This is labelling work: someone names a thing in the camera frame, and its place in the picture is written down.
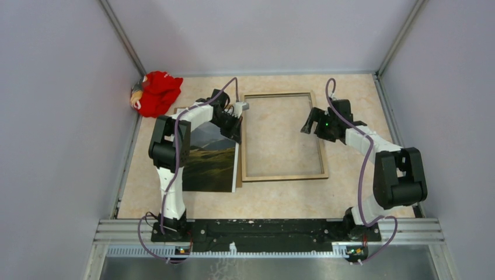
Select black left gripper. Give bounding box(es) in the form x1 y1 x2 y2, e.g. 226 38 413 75
211 113 243 144

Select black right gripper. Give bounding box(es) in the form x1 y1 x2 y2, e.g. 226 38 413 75
301 107 337 143

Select mountain landscape photo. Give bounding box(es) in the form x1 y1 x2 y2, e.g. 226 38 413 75
177 108 240 193

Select brown cardboard backing board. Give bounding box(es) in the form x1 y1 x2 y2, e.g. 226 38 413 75
175 107 243 193

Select wooden picture frame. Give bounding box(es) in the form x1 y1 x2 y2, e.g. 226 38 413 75
240 91 330 183

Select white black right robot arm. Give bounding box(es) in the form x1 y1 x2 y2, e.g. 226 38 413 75
301 99 427 240

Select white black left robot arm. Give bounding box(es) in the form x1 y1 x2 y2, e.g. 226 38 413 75
148 90 249 241

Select red crumpled cloth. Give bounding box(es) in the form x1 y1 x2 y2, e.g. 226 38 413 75
130 71 184 118

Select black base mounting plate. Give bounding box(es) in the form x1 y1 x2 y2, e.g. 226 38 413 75
151 219 381 242

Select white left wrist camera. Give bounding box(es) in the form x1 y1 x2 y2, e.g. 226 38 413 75
233 101 249 118

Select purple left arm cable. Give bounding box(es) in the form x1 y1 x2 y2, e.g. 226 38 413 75
137 76 240 265

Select aluminium front rail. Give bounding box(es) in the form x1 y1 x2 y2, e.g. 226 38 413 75
84 216 459 279

